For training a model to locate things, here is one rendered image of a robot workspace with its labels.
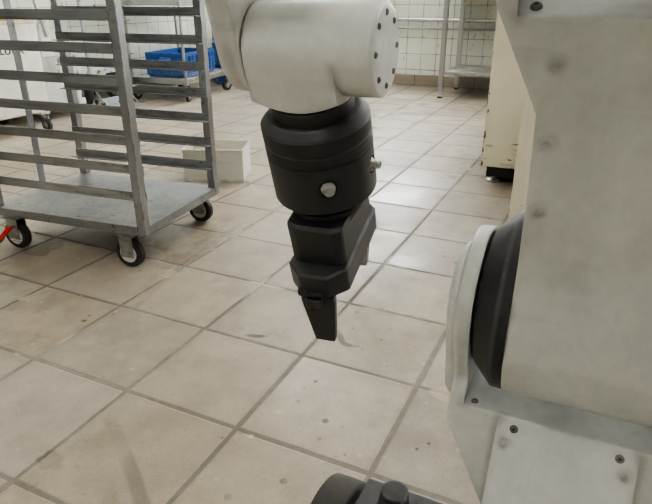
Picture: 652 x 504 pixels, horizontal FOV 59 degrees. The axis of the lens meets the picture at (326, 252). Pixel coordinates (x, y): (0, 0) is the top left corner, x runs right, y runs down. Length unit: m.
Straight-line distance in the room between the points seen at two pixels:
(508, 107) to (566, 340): 2.45
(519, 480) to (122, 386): 1.10
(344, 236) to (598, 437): 0.25
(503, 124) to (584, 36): 2.52
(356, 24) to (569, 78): 0.14
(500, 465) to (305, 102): 0.32
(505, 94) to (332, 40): 2.45
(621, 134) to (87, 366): 1.38
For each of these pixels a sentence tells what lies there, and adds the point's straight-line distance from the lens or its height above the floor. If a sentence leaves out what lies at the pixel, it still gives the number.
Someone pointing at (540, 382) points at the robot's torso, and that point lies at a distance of 0.45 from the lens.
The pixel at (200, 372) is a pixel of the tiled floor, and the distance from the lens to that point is 1.46.
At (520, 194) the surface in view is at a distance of 2.20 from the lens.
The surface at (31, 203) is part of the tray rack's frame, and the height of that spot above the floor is 0.15.
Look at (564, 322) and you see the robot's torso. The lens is 0.42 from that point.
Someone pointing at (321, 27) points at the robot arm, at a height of 0.81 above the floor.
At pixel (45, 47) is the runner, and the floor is 0.69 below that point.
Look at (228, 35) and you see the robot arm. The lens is 0.44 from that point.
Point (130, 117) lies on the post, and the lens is 1.86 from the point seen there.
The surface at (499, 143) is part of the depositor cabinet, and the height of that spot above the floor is 0.20.
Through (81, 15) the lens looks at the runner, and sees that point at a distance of 1.94.
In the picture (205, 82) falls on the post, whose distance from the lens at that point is 2.22.
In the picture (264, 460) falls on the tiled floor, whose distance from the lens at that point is 1.21.
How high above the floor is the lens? 0.83
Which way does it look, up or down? 24 degrees down
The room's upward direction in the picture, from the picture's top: straight up
